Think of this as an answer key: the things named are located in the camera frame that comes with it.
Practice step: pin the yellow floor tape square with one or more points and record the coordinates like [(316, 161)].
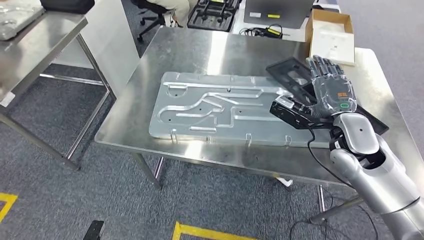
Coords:
[(205, 233), (8, 202)]

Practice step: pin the black right wrist camera bracket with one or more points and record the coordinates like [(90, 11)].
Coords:
[(291, 116)]

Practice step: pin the white foam sheet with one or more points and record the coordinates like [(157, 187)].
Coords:
[(333, 44)]

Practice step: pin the white paper tag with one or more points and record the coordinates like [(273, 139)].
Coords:
[(285, 182)]

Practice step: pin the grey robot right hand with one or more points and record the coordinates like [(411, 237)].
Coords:
[(333, 92)]

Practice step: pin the yellow sticker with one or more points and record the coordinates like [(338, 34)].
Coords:
[(274, 16)]

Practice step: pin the white cabinet panel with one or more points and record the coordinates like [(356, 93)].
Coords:
[(109, 43)]

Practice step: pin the stainless steel side table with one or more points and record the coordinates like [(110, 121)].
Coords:
[(36, 43)]

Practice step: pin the white sticker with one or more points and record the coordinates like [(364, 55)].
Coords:
[(255, 14)]

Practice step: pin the open cardboard box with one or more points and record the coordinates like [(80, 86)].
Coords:
[(308, 30)]

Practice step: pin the black plastic frame part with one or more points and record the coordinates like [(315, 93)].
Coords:
[(374, 124)]

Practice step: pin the stainless steel workbench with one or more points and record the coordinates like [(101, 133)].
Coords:
[(185, 49)]

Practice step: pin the black device with yellow label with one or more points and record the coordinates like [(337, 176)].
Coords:
[(273, 32)]

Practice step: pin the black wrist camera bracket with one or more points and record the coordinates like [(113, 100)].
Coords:
[(291, 116), (93, 230)]

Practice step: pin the black office chair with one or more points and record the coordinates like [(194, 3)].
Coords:
[(150, 10)]

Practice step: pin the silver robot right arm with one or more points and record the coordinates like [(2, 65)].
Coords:
[(377, 172)]

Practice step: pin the person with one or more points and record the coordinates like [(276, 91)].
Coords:
[(180, 10)]

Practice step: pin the white paper label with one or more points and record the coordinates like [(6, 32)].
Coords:
[(6, 99)]

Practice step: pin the black hard case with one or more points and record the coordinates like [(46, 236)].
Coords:
[(66, 6)]

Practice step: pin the grey stamped metal plate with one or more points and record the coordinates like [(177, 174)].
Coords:
[(198, 132)]

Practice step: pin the black left wrist camera bracket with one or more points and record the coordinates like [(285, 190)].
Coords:
[(93, 230)]

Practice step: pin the black moulded tool tray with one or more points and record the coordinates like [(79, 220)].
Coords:
[(212, 16)]

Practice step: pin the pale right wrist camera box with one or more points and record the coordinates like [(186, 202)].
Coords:
[(285, 102)]

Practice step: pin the grey flat mat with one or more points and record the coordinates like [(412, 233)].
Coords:
[(285, 10)]

